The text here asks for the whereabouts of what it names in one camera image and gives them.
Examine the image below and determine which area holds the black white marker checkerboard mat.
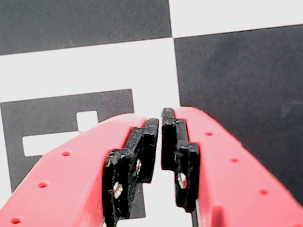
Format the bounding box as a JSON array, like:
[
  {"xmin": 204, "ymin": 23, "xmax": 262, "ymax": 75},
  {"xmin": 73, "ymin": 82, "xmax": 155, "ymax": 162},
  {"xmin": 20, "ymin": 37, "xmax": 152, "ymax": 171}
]
[{"xmin": 0, "ymin": 0, "xmax": 303, "ymax": 227}]

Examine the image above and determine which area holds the red gripper finger with black pad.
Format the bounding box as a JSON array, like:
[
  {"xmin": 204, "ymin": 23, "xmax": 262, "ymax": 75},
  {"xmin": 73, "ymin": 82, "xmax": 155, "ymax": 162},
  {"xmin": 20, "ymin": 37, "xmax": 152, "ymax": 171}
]
[
  {"xmin": 160, "ymin": 105, "xmax": 303, "ymax": 227},
  {"xmin": 0, "ymin": 114, "xmax": 160, "ymax": 227}
]

